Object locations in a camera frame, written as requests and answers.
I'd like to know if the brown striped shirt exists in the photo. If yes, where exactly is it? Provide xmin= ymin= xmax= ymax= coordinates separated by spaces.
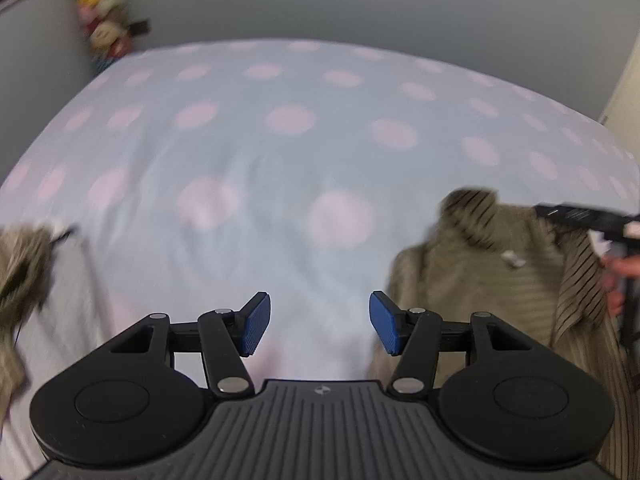
xmin=0 ymin=187 xmax=640 ymax=480

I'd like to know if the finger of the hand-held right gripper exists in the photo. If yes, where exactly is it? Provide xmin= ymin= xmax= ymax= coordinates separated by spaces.
xmin=534 ymin=202 xmax=640 ymax=241

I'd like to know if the white door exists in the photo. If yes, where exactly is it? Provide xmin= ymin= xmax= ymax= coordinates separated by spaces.
xmin=599 ymin=42 xmax=640 ymax=128

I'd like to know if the person's right hand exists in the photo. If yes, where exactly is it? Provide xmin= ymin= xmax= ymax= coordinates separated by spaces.
xmin=600 ymin=254 xmax=640 ymax=317

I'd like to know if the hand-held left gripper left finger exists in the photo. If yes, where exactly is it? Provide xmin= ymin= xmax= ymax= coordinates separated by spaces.
xmin=107 ymin=291 xmax=272 ymax=401

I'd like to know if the clear tube of plush toys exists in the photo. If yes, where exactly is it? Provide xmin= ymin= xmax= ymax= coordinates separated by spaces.
xmin=74 ymin=0 xmax=132 ymax=63

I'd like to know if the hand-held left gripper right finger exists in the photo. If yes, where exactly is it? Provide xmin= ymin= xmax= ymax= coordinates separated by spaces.
xmin=369 ymin=291 xmax=535 ymax=401

